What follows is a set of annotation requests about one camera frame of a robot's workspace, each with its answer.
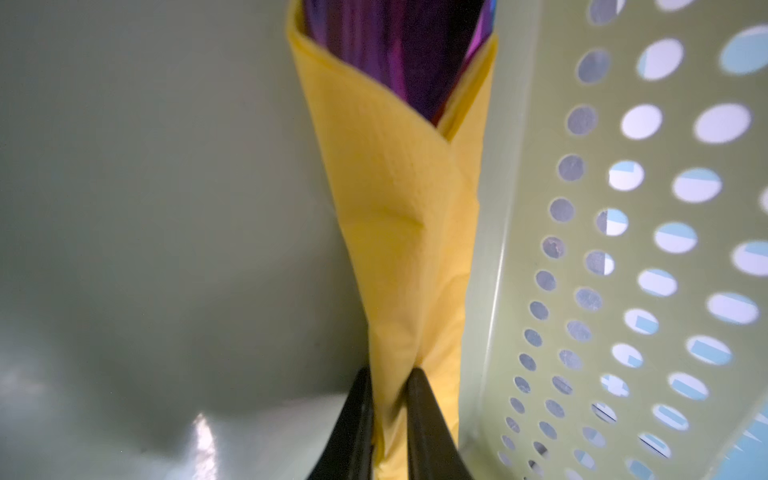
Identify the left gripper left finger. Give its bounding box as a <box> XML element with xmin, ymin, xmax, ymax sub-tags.
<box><xmin>307</xmin><ymin>367</ymin><xmax>374</xmax><ymax>480</ymax></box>

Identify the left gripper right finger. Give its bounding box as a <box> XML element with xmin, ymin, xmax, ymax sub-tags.
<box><xmin>405</xmin><ymin>368</ymin><xmax>473</xmax><ymax>480</ymax></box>

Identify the yellow paper napkin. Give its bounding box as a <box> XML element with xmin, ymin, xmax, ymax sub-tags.
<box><xmin>286</xmin><ymin>1</ymin><xmax>498</xmax><ymax>479</ymax></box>

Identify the dark purple spoon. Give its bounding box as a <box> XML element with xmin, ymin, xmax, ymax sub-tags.
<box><xmin>301</xmin><ymin>0</ymin><xmax>483</xmax><ymax>124</ymax></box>

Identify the green plastic basket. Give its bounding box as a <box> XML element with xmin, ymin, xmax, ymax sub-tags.
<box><xmin>1</xmin><ymin>1</ymin><xmax>767</xmax><ymax>479</ymax></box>

